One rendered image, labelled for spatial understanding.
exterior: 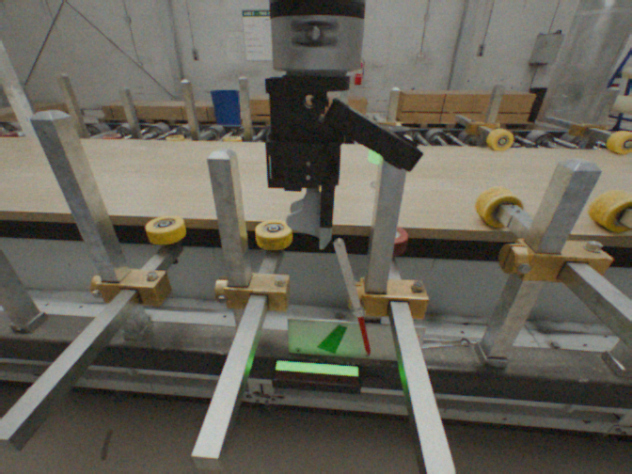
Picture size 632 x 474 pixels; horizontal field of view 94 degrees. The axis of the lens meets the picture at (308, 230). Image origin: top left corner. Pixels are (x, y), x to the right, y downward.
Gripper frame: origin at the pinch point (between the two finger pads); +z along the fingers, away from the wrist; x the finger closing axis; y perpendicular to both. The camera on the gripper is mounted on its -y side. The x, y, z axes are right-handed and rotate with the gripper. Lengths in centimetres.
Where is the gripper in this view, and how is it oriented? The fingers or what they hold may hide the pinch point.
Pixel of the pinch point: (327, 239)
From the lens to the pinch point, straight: 40.8
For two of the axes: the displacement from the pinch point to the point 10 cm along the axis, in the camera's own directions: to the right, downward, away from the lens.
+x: -0.8, 5.0, -8.6
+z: -0.1, 8.7, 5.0
